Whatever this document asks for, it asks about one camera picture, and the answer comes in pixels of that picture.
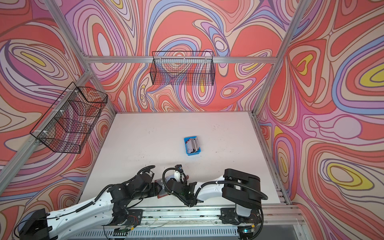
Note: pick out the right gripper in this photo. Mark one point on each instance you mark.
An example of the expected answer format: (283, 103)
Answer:
(186, 183)

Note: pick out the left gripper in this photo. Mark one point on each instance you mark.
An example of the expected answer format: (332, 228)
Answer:
(155, 189)

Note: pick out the red leather card holder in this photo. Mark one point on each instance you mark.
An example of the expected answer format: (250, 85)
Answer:
(162, 193)

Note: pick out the blue plastic tray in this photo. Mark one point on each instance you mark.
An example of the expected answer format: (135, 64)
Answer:
(196, 153)

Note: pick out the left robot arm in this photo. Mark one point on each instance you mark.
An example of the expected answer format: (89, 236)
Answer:
(109, 207)

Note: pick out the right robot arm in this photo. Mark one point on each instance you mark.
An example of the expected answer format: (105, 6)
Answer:
(242, 189)

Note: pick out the stack of cards in tray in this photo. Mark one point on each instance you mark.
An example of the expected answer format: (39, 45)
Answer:
(192, 145)

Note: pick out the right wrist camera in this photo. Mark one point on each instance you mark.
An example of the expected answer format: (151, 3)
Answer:
(180, 175)

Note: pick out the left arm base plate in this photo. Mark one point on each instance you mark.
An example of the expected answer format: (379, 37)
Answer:
(132, 217)

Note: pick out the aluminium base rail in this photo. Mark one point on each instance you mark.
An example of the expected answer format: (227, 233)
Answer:
(281, 222)

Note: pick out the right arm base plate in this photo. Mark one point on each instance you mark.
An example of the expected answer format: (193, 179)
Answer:
(229, 216)

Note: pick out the black wire basket left wall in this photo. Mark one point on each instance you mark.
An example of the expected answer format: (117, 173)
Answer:
(66, 126)

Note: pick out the black wire basket wall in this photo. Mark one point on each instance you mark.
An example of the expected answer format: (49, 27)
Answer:
(183, 68)
(66, 126)

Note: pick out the black wire basket back wall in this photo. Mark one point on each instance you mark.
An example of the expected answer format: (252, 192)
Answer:
(183, 68)

